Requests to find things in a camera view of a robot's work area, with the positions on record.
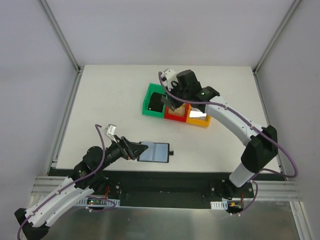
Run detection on black credit card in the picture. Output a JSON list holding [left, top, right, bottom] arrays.
[[161, 95, 171, 107]]

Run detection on black leather card holder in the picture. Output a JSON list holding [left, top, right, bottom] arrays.
[[137, 141, 174, 163]]

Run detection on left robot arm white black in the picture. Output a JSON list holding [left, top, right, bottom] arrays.
[[14, 136, 148, 240]]

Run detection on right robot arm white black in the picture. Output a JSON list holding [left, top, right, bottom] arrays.
[[158, 69, 278, 198]]

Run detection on gold cards in red bin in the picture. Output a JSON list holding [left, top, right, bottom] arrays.
[[167, 103, 187, 117]]

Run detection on black cards in green bin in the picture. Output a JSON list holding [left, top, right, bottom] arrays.
[[147, 92, 164, 113]]

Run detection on white cards in yellow bin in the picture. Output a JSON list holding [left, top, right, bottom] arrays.
[[189, 108, 207, 120]]

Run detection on red plastic bin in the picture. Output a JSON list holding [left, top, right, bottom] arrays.
[[164, 103, 190, 123]]

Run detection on green plastic bin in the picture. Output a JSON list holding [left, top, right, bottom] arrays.
[[142, 83, 166, 119]]

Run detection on yellow plastic bin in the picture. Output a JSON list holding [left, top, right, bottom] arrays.
[[186, 105, 211, 128]]

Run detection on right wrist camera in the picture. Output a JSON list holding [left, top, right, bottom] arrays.
[[160, 69, 179, 92]]

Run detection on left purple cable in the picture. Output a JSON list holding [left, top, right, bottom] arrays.
[[16, 123, 117, 240]]

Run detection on purple cable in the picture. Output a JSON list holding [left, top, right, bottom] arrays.
[[16, 123, 117, 240], [158, 71, 300, 180]]

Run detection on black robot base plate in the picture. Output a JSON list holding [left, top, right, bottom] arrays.
[[47, 167, 286, 208]]

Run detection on left aluminium table rail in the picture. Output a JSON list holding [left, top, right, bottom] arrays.
[[44, 67, 84, 176]]

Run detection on aluminium table rail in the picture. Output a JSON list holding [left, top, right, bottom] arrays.
[[252, 72, 283, 175], [44, 67, 84, 176]]

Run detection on left white cable duct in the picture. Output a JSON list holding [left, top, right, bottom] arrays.
[[74, 198, 121, 208]]

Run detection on white cable duct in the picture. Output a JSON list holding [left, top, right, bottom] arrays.
[[210, 201, 228, 211], [74, 198, 121, 208]]

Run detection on right aluminium table rail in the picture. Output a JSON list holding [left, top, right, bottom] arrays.
[[252, 72, 283, 175]]

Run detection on right white cable duct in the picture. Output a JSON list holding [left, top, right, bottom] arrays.
[[210, 201, 228, 211]]

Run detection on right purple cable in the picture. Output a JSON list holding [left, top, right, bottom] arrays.
[[158, 71, 300, 180]]

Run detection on right aluminium frame post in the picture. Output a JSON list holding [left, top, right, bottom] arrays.
[[252, 0, 303, 76]]

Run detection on aluminium frame post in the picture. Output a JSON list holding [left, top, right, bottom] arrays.
[[37, 0, 82, 73], [252, 0, 303, 76]]

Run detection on left aluminium frame post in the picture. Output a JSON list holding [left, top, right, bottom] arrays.
[[37, 0, 82, 73]]

